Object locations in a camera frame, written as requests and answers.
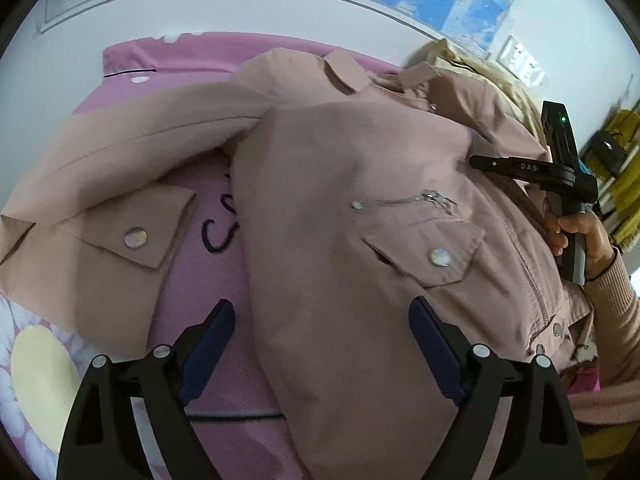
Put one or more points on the dusty pink jacket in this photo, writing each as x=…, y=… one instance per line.
x=325, y=185

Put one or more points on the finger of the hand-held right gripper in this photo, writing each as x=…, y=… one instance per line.
x=492, y=164

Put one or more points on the person's right forearm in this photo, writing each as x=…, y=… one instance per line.
x=616, y=320

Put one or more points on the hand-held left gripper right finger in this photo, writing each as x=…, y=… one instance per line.
x=434, y=344

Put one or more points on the small black object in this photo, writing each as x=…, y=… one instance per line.
x=607, y=149

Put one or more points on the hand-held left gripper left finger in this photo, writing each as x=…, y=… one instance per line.
x=211, y=339

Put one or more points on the mustard yellow garment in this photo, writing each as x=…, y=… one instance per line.
x=627, y=125

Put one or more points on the pink flower print blanket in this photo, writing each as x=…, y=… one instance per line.
x=210, y=270

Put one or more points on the person's right hand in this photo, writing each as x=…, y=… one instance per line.
x=592, y=240

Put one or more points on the white wall notice sheet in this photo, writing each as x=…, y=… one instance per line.
x=520, y=62

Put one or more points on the cream garment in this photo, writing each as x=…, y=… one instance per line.
x=500, y=75

